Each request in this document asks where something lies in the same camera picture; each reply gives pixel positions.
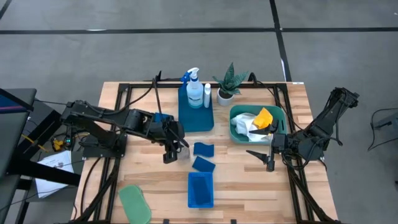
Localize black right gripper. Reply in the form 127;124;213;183
246;119;296;172

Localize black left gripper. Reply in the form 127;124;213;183
145;115;190;165

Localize blue wavy-edged sponge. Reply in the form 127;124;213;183
193;142;215;158

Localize yellow oval cloth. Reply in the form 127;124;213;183
253;107;274;130

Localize white cloth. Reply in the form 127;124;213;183
233;112;273;143

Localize white blue-trigger spray bottle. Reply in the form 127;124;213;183
180;67;205;109

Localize white blue-printed tube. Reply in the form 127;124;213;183
203;83;212;109

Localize green oval cloth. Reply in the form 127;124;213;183
119;184;152;224

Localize teal plastic tub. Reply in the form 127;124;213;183
229;104;288;146

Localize dark teal rectangular tray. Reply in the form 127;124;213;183
177;85;215;133

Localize blue slotted plastic basket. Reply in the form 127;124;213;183
187;171;215;208

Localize snake plant in white pot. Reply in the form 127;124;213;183
212;62;249;106

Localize white paper sheets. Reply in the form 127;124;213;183
34;150;75;199

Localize grey floor stand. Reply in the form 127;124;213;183
368;107;398;152

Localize black side stand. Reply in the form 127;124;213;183
0;88;82;224

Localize black metal table frame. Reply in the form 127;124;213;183
70;70;343;224

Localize yellow cable connector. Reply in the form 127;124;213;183
51;139;65;152

